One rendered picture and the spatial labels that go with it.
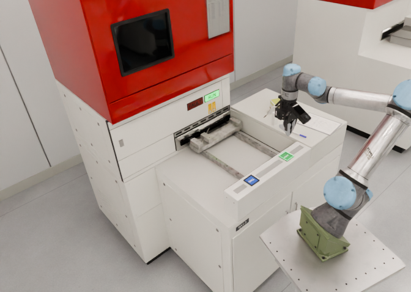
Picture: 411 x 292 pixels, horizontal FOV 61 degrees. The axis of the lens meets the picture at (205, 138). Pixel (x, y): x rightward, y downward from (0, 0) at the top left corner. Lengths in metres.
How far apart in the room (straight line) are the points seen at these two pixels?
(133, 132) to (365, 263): 1.23
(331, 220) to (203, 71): 1.00
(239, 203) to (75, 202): 1.90
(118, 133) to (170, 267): 1.14
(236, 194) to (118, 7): 0.96
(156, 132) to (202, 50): 0.51
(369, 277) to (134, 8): 1.46
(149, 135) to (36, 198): 1.73
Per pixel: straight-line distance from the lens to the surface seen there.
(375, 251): 1.70
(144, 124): 1.86
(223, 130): 2.17
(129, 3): 1.59
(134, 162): 1.94
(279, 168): 1.76
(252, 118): 2.13
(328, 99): 1.63
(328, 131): 2.06
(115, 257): 2.71
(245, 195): 1.62
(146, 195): 2.12
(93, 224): 2.98
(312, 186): 2.17
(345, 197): 1.35
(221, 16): 1.91
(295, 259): 1.59
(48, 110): 3.30
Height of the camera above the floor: 2.10
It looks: 35 degrees down
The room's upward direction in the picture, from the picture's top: 4 degrees counter-clockwise
